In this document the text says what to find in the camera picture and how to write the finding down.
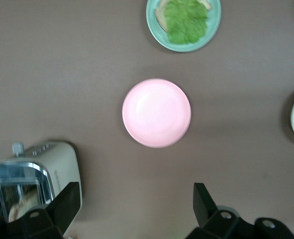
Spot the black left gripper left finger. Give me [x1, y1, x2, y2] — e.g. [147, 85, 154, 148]
[0, 181, 81, 239]

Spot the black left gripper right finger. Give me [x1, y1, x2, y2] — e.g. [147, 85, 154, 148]
[185, 182, 294, 239]

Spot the pink plate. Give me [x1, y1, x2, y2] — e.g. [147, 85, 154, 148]
[122, 78, 192, 149]

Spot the toast slice in toaster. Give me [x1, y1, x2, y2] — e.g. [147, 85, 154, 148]
[8, 191, 42, 223]

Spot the beige chrome toaster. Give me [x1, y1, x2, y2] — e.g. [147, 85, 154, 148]
[0, 141, 84, 237]

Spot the green plate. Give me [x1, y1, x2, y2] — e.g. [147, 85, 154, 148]
[146, 0, 222, 53]

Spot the green lettuce leaf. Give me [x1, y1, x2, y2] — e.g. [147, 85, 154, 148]
[164, 0, 210, 45]

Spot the bread slice under lettuce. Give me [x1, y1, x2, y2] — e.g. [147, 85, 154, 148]
[154, 0, 212, 32]

